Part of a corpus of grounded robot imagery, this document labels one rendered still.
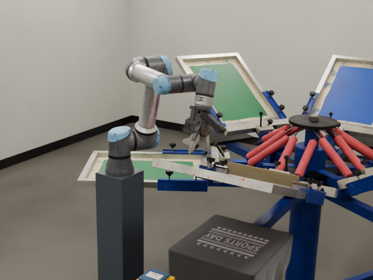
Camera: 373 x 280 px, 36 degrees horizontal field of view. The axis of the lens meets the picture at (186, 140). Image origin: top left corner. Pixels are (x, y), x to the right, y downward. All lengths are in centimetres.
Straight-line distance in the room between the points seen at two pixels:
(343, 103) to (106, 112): 427
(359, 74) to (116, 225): 255
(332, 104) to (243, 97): 68
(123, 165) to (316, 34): 452
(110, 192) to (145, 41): 540
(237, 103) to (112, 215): 173
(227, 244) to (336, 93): 216
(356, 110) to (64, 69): 400
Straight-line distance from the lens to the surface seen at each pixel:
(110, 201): 299
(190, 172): 250
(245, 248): 279
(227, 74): 461
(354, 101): 456
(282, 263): 292
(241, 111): 432
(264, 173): 300
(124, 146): 291
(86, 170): 367
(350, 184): 310
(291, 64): 722
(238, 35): 747
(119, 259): 309
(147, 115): 288
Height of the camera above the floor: 223
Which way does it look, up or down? 17 degrees down
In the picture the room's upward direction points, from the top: 1 degrees clockwise
